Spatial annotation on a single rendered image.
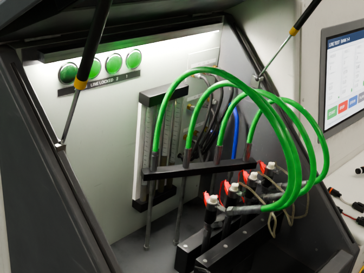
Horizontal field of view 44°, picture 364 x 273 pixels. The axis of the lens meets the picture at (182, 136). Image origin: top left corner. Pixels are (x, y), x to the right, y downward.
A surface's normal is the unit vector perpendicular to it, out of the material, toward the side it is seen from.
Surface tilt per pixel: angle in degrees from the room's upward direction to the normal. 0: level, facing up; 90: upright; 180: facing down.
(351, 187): 0
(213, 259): 0
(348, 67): 76
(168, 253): 0
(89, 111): 90
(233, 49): 90
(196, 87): 90
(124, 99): 90
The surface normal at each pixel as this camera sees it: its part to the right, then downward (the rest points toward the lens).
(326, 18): 0.72, 0.18
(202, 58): 0.72, 0.40
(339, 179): 0.11, -0.87
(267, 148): -0.69, 0.28
